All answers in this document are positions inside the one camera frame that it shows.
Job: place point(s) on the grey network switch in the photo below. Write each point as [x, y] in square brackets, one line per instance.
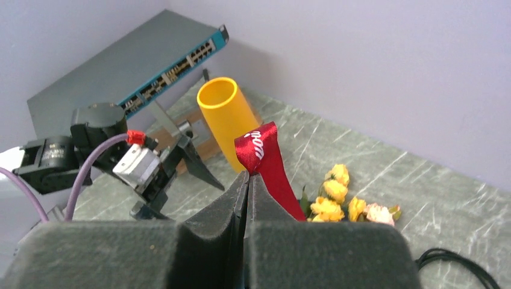
[132, 72]

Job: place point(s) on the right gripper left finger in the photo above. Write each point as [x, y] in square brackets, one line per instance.
[204, 251]

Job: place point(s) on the metal switch stand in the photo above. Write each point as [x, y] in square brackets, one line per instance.
[179, 111]

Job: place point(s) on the yellow vase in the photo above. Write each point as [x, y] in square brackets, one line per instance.
[228, 114]

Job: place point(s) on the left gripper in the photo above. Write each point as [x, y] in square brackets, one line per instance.
[154, 195]

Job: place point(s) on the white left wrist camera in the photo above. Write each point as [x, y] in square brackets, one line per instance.
[138, 167]

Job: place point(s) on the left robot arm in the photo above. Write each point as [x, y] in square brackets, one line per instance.
[100, 138]

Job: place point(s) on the artificial flower bunch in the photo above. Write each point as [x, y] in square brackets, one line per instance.
[332, 203]

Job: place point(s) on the red ribbon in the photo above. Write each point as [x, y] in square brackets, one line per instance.
[259, 153]

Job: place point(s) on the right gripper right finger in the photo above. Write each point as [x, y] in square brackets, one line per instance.
[281, 252]

